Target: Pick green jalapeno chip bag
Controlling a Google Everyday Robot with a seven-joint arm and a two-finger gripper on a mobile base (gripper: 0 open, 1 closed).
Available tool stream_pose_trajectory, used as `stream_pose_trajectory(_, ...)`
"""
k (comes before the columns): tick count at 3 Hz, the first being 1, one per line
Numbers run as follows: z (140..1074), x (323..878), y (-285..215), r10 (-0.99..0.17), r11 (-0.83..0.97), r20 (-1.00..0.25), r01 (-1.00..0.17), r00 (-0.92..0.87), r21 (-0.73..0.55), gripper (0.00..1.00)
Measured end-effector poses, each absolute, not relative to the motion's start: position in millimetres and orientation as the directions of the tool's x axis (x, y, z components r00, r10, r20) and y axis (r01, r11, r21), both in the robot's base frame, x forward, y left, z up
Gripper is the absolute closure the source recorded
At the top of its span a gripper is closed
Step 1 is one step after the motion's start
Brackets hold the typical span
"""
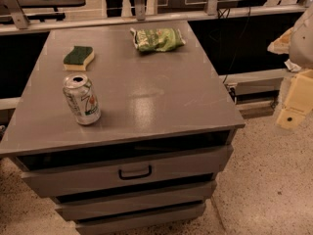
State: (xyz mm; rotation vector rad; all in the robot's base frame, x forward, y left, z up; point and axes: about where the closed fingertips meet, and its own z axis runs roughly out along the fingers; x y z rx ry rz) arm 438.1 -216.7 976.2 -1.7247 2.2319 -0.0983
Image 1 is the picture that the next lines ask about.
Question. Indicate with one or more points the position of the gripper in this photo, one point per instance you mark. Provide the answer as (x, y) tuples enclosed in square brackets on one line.
[(302, 46)]

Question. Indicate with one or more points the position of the green jalapeno chip bag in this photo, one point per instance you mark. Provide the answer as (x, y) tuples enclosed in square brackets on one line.
[(157, 40)]

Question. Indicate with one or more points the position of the middle grey drawer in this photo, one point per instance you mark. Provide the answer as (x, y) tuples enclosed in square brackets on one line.
[(137, 201)]

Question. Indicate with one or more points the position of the grey drawer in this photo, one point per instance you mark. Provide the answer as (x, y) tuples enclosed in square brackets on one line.
[(68, 180), (137, 201), (116, 224)]

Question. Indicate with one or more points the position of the grey drawer cabinet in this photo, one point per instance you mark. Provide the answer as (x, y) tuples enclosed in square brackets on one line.
[(151, 104)]

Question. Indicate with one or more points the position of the top grey drawer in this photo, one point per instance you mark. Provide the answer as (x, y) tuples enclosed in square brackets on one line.
[(68, 180)]

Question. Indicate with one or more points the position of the silver soda can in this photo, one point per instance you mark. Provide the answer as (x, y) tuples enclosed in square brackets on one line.
[(81, 98)]

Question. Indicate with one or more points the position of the green and yellow sponge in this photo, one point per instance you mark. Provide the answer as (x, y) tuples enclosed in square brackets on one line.
[(79, 58)]

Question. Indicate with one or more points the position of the bottom grey drawer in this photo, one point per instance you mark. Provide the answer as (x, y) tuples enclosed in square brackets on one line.
[(116, 224)]

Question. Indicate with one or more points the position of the metal railing frame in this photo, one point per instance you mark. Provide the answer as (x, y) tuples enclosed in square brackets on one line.
[(21, 22)]

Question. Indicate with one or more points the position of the black drawer handle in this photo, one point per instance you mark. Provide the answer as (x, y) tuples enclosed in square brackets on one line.
[(135, 174)]

